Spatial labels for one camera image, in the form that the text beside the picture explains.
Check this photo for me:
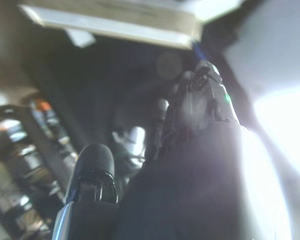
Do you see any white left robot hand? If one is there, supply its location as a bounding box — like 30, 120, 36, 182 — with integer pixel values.
51, 59, 295, 240

